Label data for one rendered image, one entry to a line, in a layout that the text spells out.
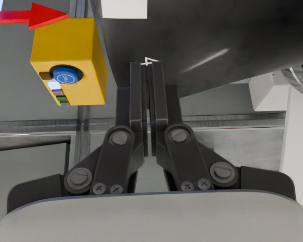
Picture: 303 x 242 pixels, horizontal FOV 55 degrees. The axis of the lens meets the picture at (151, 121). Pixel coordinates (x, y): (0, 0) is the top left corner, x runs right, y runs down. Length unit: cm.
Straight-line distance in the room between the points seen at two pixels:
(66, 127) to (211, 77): 74
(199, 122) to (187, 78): 70
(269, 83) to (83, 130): 57
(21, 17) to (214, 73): 17
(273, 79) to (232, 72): 57
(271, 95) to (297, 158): 35
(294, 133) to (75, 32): 40
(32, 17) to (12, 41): 98
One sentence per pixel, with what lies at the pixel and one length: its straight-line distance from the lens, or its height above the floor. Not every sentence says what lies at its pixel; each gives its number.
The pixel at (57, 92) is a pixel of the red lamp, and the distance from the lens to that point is 57.
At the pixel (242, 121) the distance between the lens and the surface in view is 99.
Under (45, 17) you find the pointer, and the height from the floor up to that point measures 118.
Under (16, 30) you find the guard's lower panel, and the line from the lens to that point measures 125.
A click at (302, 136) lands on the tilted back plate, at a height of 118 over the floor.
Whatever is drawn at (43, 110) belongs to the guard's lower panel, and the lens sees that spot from 103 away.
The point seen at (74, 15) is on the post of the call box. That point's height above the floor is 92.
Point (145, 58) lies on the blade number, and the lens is 25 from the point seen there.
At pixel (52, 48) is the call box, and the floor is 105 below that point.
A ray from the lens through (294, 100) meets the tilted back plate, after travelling 52.
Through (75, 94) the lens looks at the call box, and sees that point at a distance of 58.
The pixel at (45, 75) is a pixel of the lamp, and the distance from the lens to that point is 52.
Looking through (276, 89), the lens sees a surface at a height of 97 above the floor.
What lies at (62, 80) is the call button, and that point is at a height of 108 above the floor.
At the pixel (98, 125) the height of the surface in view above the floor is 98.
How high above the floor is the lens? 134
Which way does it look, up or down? 23 degrees down
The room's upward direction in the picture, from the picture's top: 178 degrees clockwise
